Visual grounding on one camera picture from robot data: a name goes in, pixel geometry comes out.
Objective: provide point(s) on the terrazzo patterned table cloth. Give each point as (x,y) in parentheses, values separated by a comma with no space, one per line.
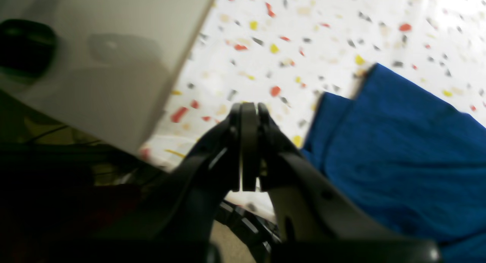
(286,54)

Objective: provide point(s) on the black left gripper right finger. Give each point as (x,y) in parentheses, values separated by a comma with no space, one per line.
(316,222)

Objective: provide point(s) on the dark blue t-shirt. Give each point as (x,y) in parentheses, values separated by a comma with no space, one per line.
(408,159)

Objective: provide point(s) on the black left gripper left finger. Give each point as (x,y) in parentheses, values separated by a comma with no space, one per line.
(174,223)

